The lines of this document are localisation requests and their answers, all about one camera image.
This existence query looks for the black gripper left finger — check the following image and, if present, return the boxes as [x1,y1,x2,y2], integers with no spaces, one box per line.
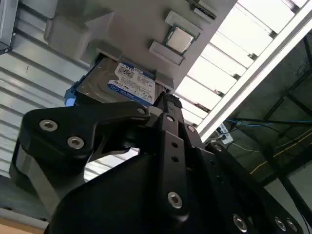
[9,93,191,221]

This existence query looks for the hard disk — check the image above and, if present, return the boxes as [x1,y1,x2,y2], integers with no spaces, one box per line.
[65,55,163,108]

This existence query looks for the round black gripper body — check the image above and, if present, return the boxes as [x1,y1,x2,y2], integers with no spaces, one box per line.
[47,152,229,234]

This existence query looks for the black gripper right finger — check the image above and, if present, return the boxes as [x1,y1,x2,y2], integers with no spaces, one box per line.
[169,96,308,234]

